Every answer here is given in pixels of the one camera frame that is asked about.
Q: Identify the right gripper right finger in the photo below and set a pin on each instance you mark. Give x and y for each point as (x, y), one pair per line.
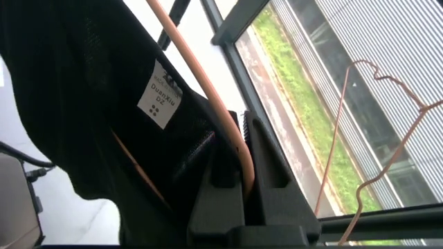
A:
(280, 204)

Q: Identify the pink clothes hanger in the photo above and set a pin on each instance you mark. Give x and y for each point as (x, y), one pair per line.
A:
(333, 138)
(207, 86)

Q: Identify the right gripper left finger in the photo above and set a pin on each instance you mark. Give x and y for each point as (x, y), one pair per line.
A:
(214, 214)

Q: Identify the window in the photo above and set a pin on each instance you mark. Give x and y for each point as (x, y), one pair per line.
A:
(239, 20)

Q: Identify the black garment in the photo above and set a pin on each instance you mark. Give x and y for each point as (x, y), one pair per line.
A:
(69, 86)

